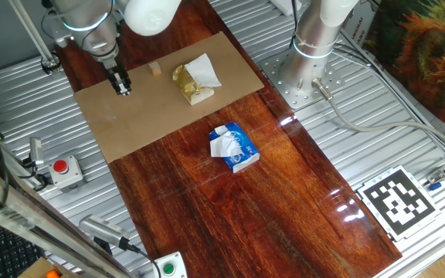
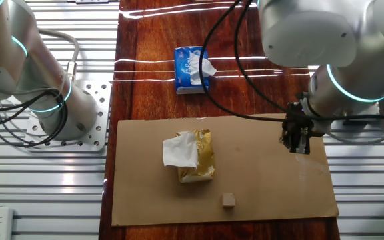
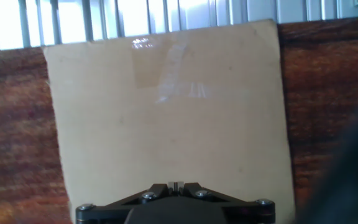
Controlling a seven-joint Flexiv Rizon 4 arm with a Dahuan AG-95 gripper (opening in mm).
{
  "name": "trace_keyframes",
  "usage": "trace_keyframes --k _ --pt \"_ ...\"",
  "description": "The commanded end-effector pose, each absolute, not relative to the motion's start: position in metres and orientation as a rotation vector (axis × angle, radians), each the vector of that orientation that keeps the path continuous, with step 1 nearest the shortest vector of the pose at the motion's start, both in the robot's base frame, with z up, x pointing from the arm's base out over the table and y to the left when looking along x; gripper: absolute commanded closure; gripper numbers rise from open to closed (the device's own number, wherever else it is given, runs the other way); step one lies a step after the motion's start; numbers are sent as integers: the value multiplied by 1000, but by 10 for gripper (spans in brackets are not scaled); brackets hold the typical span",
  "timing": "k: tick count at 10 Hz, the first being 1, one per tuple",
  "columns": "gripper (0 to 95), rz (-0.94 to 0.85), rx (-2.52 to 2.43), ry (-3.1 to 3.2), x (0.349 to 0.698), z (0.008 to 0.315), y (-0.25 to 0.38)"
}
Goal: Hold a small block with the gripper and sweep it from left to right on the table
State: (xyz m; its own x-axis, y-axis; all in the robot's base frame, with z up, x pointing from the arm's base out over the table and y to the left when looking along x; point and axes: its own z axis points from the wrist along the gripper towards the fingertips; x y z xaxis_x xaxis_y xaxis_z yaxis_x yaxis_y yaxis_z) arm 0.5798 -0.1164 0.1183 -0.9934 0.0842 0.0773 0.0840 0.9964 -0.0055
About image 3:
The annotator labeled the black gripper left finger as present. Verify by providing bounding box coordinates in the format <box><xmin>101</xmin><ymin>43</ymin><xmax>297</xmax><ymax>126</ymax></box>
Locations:
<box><xmin>75</xmin><ymin>182</ymin><xmax>177</xmax><ymax>224</ymax></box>

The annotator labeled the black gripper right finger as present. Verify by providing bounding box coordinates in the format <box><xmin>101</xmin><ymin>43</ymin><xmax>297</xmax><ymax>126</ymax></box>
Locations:
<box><xmin>176</xmin><ymin>182</ymin><xmax>276</xmax><ymax>224</ymax></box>

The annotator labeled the brown cardboard sheet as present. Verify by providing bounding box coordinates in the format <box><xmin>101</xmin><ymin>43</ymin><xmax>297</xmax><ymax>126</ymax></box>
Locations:
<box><xmin>42</xmin><ymin>19</ymin><xmax>296</xmax><ymax>224</ymax></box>

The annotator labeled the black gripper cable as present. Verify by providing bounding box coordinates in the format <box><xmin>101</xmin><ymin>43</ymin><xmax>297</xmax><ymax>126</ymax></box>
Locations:
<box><xmin>293</xmin><ymin>77</ymin><xmax>358</xmax><ymax>224</ymax></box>

